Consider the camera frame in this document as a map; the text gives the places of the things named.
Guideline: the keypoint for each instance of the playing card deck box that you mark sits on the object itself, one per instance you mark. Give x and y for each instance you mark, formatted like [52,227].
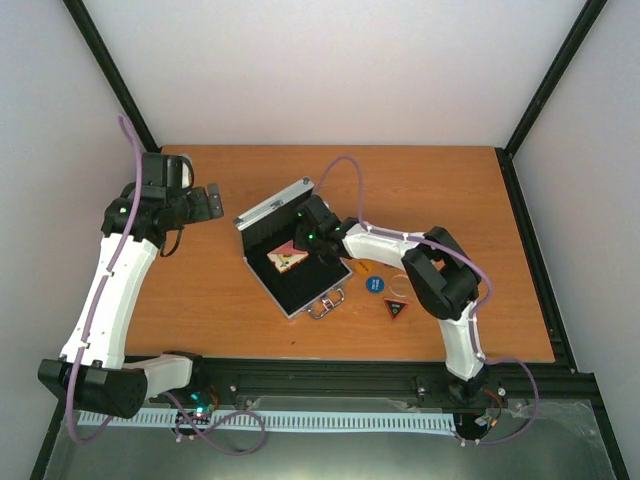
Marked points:
[286,256]

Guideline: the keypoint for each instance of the black red triangular button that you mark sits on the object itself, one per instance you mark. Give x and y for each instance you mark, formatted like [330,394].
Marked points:
[395,307]

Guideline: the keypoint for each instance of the clear round plastic disc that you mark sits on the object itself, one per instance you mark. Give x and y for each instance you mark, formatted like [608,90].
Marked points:
[399,285]

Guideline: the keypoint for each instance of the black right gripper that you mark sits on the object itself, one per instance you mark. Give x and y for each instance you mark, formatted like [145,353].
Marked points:
[300,240]

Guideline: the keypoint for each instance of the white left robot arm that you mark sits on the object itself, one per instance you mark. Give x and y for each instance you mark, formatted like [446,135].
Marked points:
[91,373]

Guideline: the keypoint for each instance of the orange round dealer button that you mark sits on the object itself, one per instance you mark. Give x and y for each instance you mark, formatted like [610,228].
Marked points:
[364,267]

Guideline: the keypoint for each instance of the green lit circuit board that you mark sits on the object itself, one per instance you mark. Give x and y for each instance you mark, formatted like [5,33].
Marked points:
[206,403]

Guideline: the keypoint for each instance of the right black side rail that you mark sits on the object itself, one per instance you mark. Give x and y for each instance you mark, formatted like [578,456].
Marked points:
[563,354]

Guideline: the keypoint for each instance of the metal front plate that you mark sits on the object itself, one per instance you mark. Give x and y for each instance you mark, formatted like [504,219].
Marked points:
[551,440]

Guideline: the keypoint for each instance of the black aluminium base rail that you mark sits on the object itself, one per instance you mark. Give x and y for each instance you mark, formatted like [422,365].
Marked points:
[420,384]

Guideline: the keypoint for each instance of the black frame post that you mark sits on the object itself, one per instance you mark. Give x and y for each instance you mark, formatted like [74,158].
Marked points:
[100,52]
[571,44]

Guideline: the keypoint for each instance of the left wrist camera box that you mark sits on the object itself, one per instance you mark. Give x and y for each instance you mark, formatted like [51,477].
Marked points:
[167,171]

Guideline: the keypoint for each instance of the blue round blind button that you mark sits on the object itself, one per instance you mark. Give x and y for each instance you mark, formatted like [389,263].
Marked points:
[375,284]

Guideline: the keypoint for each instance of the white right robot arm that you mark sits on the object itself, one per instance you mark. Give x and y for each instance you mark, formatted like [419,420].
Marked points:
[444,280]

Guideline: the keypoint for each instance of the aluminium poker case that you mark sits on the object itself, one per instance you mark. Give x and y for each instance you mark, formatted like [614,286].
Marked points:
[312,287]

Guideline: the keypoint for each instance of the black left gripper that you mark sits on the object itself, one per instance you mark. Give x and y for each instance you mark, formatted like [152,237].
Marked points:
[203,212]

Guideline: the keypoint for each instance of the right black frame post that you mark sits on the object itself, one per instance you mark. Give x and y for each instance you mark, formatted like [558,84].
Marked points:
[571,44]

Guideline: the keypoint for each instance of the left black frame post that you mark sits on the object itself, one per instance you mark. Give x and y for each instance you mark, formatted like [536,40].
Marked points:
[100,52]

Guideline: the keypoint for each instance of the white slotted cable duct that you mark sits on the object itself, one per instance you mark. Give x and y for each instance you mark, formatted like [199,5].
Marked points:
[288,421]

